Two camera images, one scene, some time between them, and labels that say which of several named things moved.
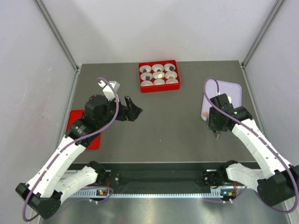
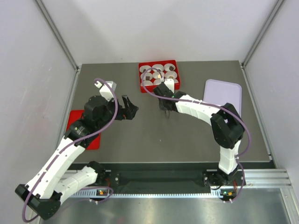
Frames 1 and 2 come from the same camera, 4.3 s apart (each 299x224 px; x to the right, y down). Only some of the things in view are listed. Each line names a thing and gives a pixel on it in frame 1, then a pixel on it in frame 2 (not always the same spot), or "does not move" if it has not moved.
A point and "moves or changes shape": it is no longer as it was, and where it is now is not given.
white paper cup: x=156 y=66 does not move
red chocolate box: x=158 y=76 does not move
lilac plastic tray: x=233 y=89 does not move
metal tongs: x=217 y=135 moves or changes shape
